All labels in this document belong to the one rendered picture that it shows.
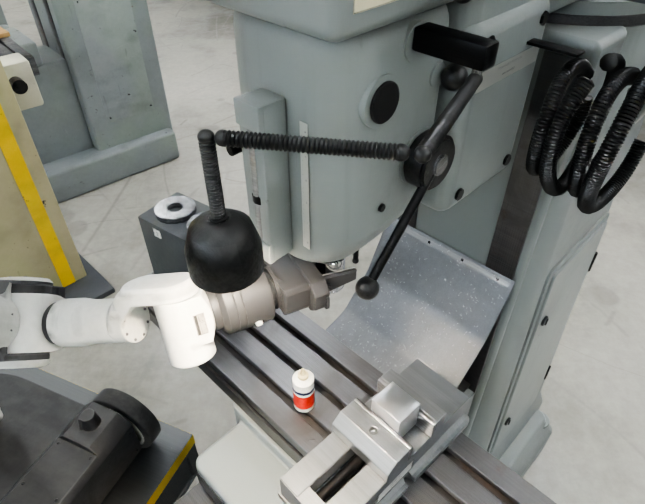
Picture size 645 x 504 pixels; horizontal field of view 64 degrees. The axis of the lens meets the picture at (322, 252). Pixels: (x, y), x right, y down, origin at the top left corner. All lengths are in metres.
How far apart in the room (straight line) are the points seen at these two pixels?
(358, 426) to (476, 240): 0.45
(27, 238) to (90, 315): 1.79
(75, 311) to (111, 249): 2.15
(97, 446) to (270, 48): 1.12
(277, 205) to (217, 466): 0.65
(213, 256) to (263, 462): 0.71
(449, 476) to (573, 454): 1.25
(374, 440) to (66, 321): 0.50
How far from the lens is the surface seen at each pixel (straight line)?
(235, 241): 0.46
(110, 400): 1.52
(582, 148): 0.72
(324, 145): 0.40
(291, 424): 1.02
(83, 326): 0.82
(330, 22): 0.45
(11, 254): 2.59
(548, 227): 1.04
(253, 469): 1.11
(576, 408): 2.33
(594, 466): 2.22
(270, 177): 0.59
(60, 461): 1.48
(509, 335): 1.22
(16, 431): 1.60
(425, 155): 0.40
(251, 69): 0.60
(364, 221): 0.62
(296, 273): 0.76
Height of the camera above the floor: 1.78
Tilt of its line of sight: 41 degrees down
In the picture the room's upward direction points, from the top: straight up
